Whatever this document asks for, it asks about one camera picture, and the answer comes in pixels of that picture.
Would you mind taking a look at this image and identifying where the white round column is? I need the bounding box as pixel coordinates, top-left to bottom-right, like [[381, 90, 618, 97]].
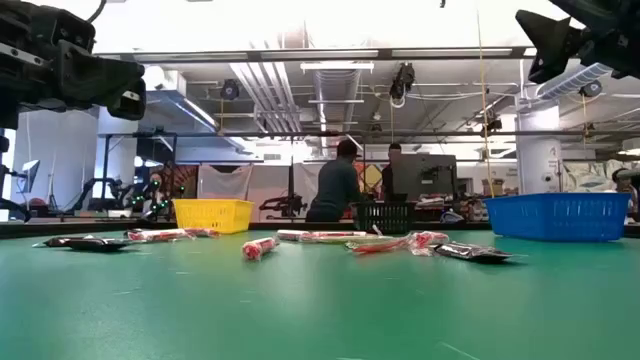
[[516, 104, 562, 195]]

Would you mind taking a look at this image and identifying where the grey computer monitor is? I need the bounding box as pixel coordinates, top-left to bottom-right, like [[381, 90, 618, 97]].
[[392, 153, 457, 202]]

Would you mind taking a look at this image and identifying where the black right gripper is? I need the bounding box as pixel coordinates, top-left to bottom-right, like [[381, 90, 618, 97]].
[[514, 0, 640, 85]]

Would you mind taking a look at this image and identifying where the black plastic basket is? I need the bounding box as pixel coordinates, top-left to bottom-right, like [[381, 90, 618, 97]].
[[352, 200, 417, 235]]

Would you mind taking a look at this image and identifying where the person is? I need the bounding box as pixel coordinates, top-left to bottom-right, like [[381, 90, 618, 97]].
[[612, 168, 640, 221], [146, 172, 169, 216], [305, 139, 366, 223], [381, 143, 404, 202]]

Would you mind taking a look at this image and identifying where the red white candy roll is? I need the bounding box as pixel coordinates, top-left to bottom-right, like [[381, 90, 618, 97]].
[[242, 236, 280, 262]]

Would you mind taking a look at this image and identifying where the blue plastic basket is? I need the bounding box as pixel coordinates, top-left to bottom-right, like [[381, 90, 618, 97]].
[[483, 192, 632, 243]]

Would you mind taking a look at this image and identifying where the white hanging cloth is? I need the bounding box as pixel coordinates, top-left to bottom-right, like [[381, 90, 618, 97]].
[[197, 164, 254, 201], [292, 162, 321, 201]]

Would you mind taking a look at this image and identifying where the spiral ceiling duct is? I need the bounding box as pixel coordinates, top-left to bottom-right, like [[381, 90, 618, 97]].
[[537, 62, 614, 101]]

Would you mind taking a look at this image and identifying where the ribbed ceiling duct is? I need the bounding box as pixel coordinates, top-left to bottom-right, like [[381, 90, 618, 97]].
[[312, 69, 361, 146]]

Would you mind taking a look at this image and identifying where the yellow hanging rope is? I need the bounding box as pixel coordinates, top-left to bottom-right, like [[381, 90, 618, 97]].
[[476, 9, 496, 199]]

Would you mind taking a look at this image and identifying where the brown chocolate bar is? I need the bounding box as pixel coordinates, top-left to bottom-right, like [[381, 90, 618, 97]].
[[32, 234, 96, 249]]

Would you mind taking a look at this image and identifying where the yellow plastic basket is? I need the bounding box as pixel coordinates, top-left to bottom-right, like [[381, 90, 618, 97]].
[[172, 198, 255, 235]]

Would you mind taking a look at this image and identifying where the black aluminium table frame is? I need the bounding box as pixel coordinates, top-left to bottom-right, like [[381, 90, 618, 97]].
[[0, 219, 640, 239]]

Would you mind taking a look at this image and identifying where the black overhead crossbar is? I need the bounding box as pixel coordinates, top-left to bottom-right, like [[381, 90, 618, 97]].
[[94, 46, 537, 64]]

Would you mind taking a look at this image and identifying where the small tilted monitor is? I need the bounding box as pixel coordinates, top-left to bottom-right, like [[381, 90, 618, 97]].
[[19, 159, 41, 194]]

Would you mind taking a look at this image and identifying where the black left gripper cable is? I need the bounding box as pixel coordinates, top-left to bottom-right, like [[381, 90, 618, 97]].
[[87, 0, 109, 24]]

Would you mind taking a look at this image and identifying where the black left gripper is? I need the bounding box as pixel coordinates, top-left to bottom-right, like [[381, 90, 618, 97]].
[[0, 0, 148, 130]]

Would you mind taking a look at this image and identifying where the black hanging cable reel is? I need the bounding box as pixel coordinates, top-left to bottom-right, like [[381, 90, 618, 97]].
[[579, 79, 604, 99], [219, 78, 241, 101], [389, 62, 416, 109]]

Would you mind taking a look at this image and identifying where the white square column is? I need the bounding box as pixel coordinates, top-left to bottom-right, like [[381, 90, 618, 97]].
[[94, 107, 139, 214]]

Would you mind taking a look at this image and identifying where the long red white candy pack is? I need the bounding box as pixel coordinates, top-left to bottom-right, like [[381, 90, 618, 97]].
[[276, 229, 369, 241]]

